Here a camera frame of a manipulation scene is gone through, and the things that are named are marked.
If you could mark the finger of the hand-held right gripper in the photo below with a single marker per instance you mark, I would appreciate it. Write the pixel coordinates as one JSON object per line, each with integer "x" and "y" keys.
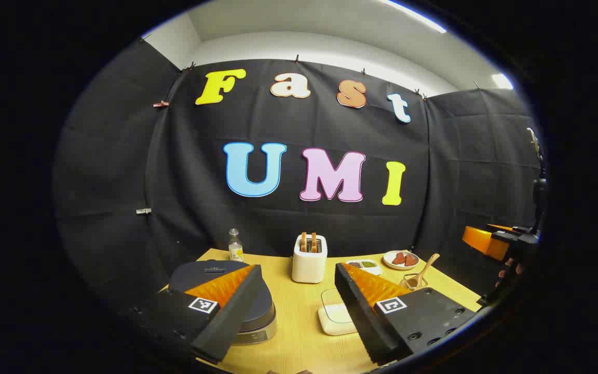
{"x": 501, "y": 228}
{"x": 480, "y": 241}

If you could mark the metal cloth clip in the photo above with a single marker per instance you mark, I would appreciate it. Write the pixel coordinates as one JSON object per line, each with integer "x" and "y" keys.
{"x": 144, "y": 211}

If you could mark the wooden spoon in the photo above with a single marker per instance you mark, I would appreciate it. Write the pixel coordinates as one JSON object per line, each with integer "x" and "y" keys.
{"x": 423, "y": 272}

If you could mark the white round plate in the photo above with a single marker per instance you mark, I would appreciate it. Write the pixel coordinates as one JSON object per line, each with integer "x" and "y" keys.
{"x": 388, "y": 261}

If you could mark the toasted bread slice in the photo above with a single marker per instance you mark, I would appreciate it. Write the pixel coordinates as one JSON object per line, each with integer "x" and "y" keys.
{"x": 313, "y": 243}
{"x": 303, "y": 242}

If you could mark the white divided dish of beans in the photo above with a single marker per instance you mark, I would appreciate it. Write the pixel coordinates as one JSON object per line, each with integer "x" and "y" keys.
{"x": 364, "y": 266}

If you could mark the pink cloth clip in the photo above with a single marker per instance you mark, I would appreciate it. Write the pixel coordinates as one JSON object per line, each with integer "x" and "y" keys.
{"x": 161, "y": 104}

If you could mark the red meat piece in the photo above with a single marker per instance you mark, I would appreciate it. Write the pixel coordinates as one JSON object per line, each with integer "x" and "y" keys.
{"x": 399, "y": 258}
{"x": 411, "y": 260}

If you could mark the dark grey rice cooker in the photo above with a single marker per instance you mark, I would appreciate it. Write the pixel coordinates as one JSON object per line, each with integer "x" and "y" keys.
{"x": 211, "y": 278}

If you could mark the glass bottle yellow label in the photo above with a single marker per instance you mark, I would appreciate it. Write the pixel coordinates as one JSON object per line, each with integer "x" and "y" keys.
{"x": 235, "y": 251}

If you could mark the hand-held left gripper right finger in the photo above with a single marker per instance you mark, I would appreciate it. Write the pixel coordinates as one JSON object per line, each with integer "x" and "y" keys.
{"x": 361, "y": 322}

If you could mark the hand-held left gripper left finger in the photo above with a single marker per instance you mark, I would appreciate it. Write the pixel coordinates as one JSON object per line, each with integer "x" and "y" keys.
{"x": 231, "y": 317}

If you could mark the white rice box clear lid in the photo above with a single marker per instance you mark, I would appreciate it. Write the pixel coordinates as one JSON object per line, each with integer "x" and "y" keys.
{"x": 335, "y": 318}

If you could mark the black backdrop cloth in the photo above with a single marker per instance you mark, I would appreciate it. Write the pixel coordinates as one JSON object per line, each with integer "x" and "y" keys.
{"x": 278, "y": 223}

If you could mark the white toaster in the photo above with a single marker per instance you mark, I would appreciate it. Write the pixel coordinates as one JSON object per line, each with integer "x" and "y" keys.
{"x": 309, "y": 267}

